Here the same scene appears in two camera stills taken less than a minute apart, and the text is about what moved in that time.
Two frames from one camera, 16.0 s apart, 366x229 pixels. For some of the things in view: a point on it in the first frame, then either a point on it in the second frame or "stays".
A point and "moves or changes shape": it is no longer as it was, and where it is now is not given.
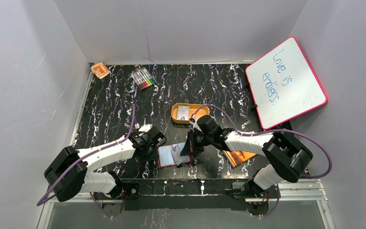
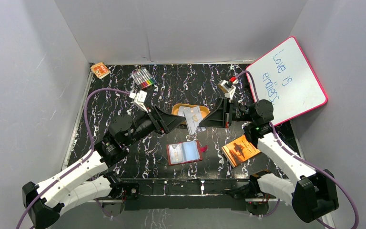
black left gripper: x=157 y=142 → x=157 y=119
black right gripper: x=190 y=143 → x=217 y=118
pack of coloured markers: x=143 y=78 stays
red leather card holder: x=169 y=155 moves or changes shape
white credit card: x=176 y=149 stays
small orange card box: x=100 y=70 stays
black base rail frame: x=179 y=194 stays
